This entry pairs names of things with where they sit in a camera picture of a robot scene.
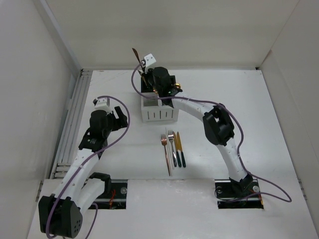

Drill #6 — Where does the rose gold fork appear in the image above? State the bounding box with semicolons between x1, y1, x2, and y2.
160;134;171;177

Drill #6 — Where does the rose gold knife green handle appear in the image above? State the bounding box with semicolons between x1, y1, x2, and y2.
176;132;186;168

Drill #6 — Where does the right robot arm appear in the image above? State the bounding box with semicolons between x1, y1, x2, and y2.
141;67;253;196

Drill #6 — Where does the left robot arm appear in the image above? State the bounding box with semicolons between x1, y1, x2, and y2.
38;106;130;239

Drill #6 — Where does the black utensil caddy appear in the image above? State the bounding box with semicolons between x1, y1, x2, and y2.
141;75;176;93

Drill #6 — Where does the white utensil caddy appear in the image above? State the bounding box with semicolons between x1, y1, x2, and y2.
141;92;179;122

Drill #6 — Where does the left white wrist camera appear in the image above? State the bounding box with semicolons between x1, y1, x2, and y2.
93;98;112;114

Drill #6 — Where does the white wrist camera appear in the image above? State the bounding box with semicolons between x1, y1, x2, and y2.
93;98;112;114
141;53;157;73

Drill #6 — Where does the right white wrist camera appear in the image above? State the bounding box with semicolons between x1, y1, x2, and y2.
141;53;157;73

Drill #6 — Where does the silver fork green handle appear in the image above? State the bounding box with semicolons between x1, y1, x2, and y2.
168;130;177;167

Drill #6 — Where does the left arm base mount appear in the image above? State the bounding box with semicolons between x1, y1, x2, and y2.
94;179;128;210

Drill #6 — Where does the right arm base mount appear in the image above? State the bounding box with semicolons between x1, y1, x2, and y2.
214;179;264;209

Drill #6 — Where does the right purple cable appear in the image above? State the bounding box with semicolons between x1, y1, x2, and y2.
131;63;292;203

